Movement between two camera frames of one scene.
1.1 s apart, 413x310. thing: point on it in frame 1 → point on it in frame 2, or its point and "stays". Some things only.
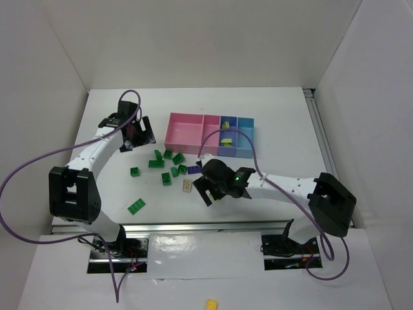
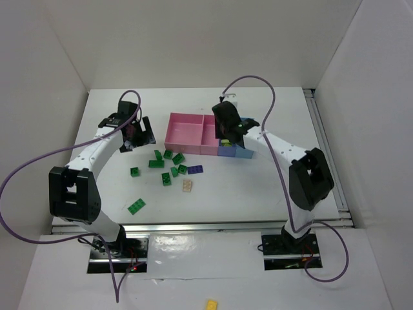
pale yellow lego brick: (226, 142) stays
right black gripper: (204, 188) → (233, 137)
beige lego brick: (186, 185) stays
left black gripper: (139, 136) stays
